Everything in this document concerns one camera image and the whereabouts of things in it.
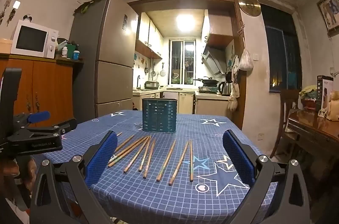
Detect person's left hand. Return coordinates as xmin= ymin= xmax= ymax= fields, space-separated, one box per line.
xmin=0 ymin=158 xmax=38 ymax=189

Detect gold round wall clock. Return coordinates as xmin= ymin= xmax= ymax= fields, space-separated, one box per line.
xmin=238 ymin=0 xmax=261 ymax=17

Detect black product box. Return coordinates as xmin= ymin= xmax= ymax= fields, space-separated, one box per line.
xmin=316 ymin=75 xmax=334 ymax=112

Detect beige box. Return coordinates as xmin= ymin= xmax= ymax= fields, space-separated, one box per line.
xmin=0 ymin=39 xmax=13 ymax=54

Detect blue star-print tablecloth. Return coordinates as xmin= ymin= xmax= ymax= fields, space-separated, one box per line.
xmin=34 ymin=110 xmax=280 ymax=223

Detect wrapped flower bouquet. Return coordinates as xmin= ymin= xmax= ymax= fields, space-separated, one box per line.
xmin=299 ymin=85 xmax=318 ymax=109

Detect cream kitchen base cabinets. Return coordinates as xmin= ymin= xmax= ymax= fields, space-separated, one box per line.
xmin=132 ymin=88 xmax=231 ymax=115

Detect dark curtained window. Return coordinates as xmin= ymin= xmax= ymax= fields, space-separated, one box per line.
xmin=261 ymin=3 xmax=303 ymax=93

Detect black wok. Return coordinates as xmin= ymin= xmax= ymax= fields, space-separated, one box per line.
xmin=193 ymin=77 xmax=220 ymax=86

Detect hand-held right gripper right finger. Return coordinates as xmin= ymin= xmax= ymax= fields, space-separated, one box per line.
xmin=222 ymin=130 xmax=311 ymax=224

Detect hanging wall ornaments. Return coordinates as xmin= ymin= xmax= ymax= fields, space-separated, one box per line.
xmin=0 ymin=0 xmax=14 ymax=26

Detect framed wall picture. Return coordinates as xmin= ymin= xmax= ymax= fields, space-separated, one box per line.
xmin=316 ymin=0 xmax=339 ymax=37

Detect ceiling lamp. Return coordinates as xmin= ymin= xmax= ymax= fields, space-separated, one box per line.
xmin=176 ymin=14 xmax=197 ymax=31

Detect silver refrigerator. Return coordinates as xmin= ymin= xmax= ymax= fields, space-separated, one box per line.
xmin=68 ymin=0 xmax=139 ymax=124

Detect teal perforated utensil holder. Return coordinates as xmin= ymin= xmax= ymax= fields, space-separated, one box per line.
xmin=142 ymin=98 xmax=178 ymax=133

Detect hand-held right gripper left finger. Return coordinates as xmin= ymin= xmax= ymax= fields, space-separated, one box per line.
xmin=30 ymin=131 xmax=118 ymax=224

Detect steel electric kettle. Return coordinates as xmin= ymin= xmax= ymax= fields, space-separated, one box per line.
xmin=218 ymin=81 xmax=232 ymax=96

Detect wooden chair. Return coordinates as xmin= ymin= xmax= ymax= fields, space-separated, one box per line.
xmin=270 ymin=89 xmax=301 ymax=159

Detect hanging cloth bags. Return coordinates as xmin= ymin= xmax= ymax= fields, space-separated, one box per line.
xmin=227 ymin=54 xmax=241 ymax=114

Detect glossy wooden side table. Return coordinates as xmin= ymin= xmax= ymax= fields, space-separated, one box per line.
xmin=287 ymin=107 xmax=339 ymax=169

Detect row of wooden chopsticks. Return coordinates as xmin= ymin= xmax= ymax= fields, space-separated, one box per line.
xmin=107 ymin=132 xmax=194 ymax=186

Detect white hanging plastic bag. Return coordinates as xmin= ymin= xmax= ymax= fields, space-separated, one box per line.
xmin=238 ymin=49 xmax=254 ymax=71

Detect cream wall cabinets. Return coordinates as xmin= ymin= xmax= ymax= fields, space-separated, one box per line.
xmin=135 ymin=12 xmax=164 ymax=59

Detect gas stove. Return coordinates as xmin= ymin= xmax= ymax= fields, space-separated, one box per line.
xmin=197 ymin=85 xmax=219 ymax=93

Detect orange wooden cabinet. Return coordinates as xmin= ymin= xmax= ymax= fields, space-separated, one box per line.
xmin=0 ymin=53 xmax=83 ymax=132

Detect wooden doorway frame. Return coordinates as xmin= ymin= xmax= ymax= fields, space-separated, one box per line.
xmin=126 ymin=0 xmax=249 ymax=132

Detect range hood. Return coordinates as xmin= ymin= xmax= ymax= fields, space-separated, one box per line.
xmin=201 ymin=45 xmax=227 ymax=75

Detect barred kitchen window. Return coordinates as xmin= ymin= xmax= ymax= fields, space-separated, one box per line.
xmin=169 ymin=39 xmax=197 ymax=86

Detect white microwave oven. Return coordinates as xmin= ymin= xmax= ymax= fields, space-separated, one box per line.
xmin=11 ymin=19 xmax=59 ymax=59

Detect wooden cabinet above hood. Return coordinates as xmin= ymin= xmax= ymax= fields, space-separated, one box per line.
xmin=204 ymin=9 xmax=235 ymax=49

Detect green cloth bundle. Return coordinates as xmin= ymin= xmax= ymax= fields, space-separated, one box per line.
xmin=74 ymin=0 xmax=117 ymax=15

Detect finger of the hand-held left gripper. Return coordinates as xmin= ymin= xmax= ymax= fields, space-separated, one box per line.
xmin=13 ymin=111 xmax=51 ymax=132
xmin=25 ymin=118 xmax=78 ymax=140

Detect beige paper bag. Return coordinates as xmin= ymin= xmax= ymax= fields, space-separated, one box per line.
xmin=319 ymin=90 xmax=339 ymax=122

